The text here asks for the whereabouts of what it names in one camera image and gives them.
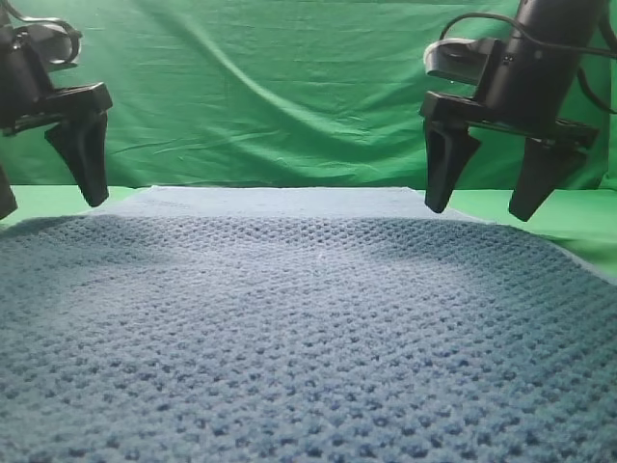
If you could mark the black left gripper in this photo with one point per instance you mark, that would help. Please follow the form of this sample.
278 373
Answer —
76 115

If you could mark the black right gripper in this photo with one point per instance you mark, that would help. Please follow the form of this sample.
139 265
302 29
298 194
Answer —
537 68

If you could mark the blue waffle-weave towel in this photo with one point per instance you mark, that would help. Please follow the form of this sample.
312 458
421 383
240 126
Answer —
174 327

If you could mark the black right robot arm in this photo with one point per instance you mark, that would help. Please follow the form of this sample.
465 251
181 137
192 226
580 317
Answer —
520 86

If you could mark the green backdrop cloth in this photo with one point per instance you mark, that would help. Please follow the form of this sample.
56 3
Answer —
265 93

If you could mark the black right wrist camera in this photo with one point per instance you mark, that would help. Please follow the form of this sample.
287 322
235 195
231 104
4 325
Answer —
467 61

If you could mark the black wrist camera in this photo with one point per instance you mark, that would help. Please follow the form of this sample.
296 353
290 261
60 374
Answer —
467 61
57 47

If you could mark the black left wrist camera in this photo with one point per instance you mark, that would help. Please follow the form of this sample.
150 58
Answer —
57 47

